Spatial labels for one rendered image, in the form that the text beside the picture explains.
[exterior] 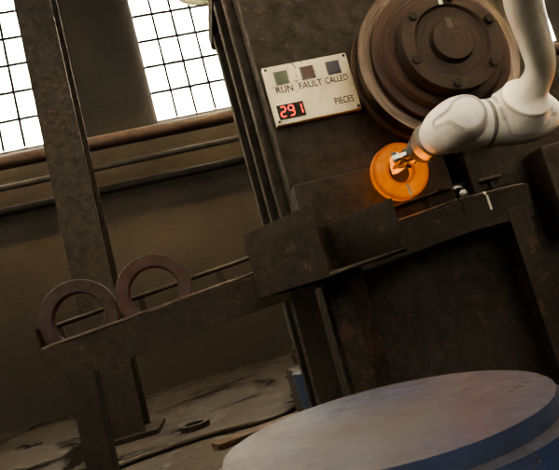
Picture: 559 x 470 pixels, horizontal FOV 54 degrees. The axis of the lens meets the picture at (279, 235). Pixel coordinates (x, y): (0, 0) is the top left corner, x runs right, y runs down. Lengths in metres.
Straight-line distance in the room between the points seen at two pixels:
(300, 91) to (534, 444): 1.35
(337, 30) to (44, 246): 6.49
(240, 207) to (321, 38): 6.00
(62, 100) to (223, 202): 3.77
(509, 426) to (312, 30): 1.49
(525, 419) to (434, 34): 1.26
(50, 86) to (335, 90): 3.05
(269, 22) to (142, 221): 6.08
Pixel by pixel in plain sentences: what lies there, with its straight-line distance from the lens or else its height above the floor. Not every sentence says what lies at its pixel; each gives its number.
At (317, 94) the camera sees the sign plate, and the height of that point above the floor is 1.13.
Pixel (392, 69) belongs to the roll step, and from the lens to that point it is 1.54.
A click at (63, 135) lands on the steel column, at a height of 2.17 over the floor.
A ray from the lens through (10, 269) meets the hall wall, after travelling 7.93.
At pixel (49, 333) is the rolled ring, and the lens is 1.41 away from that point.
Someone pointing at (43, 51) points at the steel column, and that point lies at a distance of 4.56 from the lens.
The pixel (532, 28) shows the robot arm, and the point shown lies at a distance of 1.08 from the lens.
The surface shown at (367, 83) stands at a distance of 1.55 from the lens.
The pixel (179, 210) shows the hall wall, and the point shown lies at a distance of 7.63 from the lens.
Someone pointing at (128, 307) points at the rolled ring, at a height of 0.65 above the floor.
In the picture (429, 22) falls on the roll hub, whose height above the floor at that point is 1.18.
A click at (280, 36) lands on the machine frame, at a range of 1.74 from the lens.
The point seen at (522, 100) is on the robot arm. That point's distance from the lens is 1.23.
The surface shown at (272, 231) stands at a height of 0.70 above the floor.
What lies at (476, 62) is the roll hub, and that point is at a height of 1.05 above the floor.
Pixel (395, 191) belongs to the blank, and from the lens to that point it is 1.48.
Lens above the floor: 0.54
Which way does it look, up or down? 8 degrees up
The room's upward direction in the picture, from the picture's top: 15 degrees counter-clockwise
